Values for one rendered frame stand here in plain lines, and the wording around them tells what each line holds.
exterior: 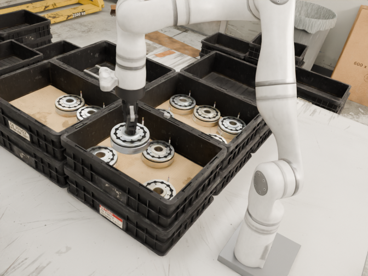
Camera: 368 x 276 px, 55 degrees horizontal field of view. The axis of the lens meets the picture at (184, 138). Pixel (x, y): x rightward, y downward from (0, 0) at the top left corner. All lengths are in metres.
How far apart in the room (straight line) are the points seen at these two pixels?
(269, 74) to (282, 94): 0.05
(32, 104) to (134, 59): 0.65
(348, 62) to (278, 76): 2.95
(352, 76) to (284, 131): 2.94
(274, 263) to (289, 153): 0.36
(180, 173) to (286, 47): 0.50
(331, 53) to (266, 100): 3.21
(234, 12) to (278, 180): 0.40
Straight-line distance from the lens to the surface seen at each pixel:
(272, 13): 0.83
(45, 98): 1.43
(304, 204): 1.32
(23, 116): 1.17
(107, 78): 0.86
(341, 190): 1.45
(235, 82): 1.65
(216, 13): 0.84
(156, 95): 1.35
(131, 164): 1.11
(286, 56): 0.83
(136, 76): 0.85
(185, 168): 1.11
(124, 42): 0.83
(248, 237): 0.97
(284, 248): 1.13
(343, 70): 3.76
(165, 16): 0.80
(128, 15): 0.77
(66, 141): 1.04
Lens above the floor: 1.58
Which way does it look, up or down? 37 degrees down
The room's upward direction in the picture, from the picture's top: 9 degrees clockwise
